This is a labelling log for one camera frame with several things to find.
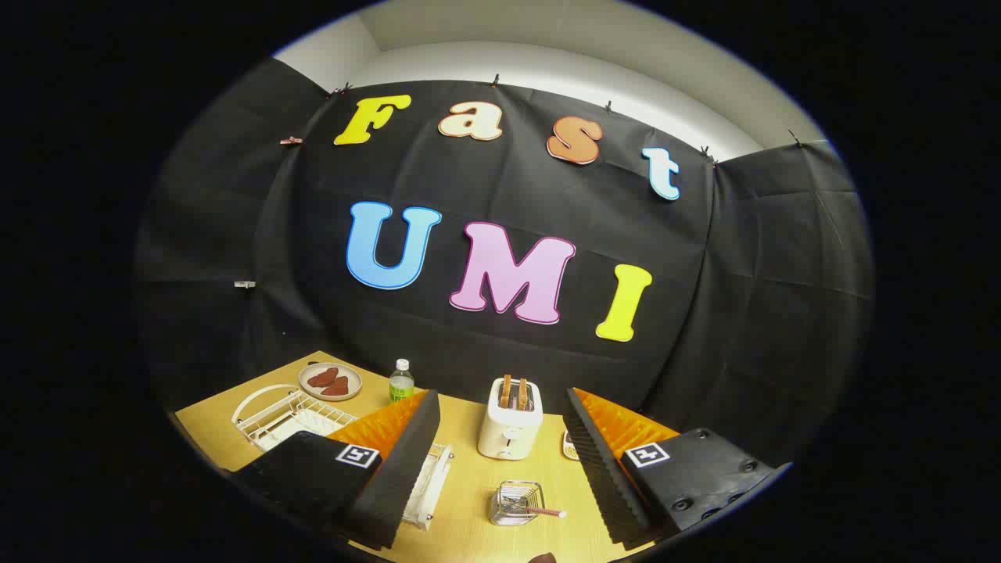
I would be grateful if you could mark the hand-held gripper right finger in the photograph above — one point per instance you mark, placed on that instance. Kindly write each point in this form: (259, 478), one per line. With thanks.
(598, 469)

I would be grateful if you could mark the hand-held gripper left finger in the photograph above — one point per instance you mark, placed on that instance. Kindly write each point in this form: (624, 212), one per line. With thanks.
(407, 461)

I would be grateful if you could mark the small beige plate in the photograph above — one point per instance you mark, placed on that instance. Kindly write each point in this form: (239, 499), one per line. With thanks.
(348, 374)

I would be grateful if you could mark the white divided bean tray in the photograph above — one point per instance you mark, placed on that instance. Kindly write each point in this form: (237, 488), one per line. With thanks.
(569, 446)

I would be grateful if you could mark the green label plastic bottle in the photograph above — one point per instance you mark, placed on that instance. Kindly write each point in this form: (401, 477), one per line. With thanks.
(401, 385)

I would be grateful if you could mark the white toaster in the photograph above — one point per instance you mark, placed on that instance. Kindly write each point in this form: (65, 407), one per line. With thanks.
(507, 434)

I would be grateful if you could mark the brown meat piece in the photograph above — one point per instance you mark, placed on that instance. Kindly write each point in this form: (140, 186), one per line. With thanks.
(322, 378)
(336, 386)

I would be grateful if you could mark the toast slice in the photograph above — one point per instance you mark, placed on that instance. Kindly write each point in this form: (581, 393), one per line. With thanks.
(506, 391)
(523, 395)

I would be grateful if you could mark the black backdrop cloth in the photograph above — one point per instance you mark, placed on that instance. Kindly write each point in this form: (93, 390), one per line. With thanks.
(547, 195)

